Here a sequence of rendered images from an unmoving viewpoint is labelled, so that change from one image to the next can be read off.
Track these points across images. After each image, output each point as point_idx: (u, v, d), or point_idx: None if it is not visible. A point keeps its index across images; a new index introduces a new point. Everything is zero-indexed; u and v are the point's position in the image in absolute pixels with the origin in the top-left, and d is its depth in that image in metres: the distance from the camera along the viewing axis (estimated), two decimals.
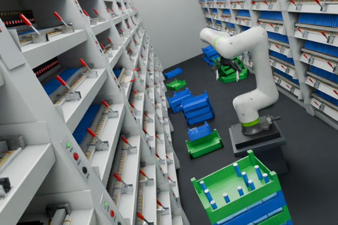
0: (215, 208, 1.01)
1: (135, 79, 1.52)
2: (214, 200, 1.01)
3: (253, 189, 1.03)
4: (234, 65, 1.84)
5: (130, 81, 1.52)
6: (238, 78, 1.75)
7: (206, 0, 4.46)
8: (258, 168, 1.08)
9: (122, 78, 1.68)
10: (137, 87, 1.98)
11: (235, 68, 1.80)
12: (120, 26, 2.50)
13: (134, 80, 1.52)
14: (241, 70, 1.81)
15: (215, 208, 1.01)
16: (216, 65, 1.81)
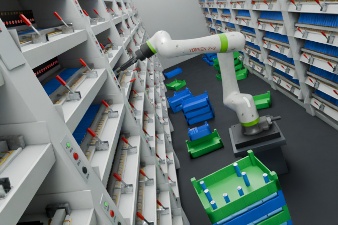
0: (215, 208, 1.01)
1: (135, 79, 1.52)
2: (214, 200, 1.01)
3: None
4: (131, 65, 1.63)
5: (130, 81, 1.52)
6: None
7: (206, 0, 4.46)
8: (116, 78, 1.72)
9: (122, 78, 1.68)
10: (137, 87, 1.98)
11: (123, 65, 1.66)
12: (120, 26, 2.50)
13: (134, 80, 1.52)
14: (122, 69, 1.63)
15: (215, 208, 1.01)
16: (127, 61, 1.70)
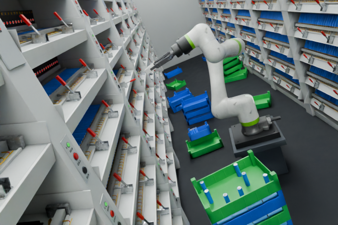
0: None
1: (135, 79, 1.52)
2: None
3: None
4: (164, 54, 1.53)
5: (130, 81, 1.52)
6: None
7: (206, 0, 4.46)
8: None
9: (119, 78, 1.68)
10: (137, 87, 1.98)
11: None
12: (120, 26, 2.50)
13: (134, 80, 1.52)
14: (157, 62, 1.55)
15: None
16: (163, 63, 1.46)
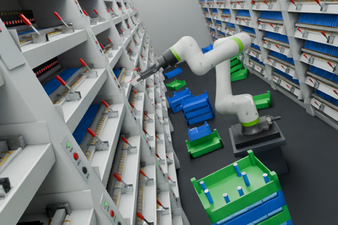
0: None
1: None
2: (116, 78, 1.69)
3: None
4: (151, 66, 1.55)
5: (130, 81, 1.52)
6: None
7: (206, 0, 4.46)
8: None
9: (122, 78, 1.68)
10: (137, 87, 1.98)
11: None
12: (120, 26, 2.50)
13: None
14: None
15: None
16: (149, 75, 1.49)
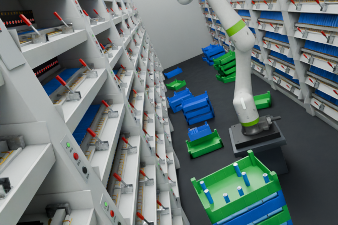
0: None
1: (115, 75, 1.51)
2: None
3: None
4: None
5: (119, 79, 1.52)
6: None
7: (206, 0, 4.46)
8: None
9: (119, 78, 1.68)
10: (137, 87, 1.98)
11: None
12: (120, 26, 2.50)
13: (117, 76, 1.51)
14: None
15: None
16: None
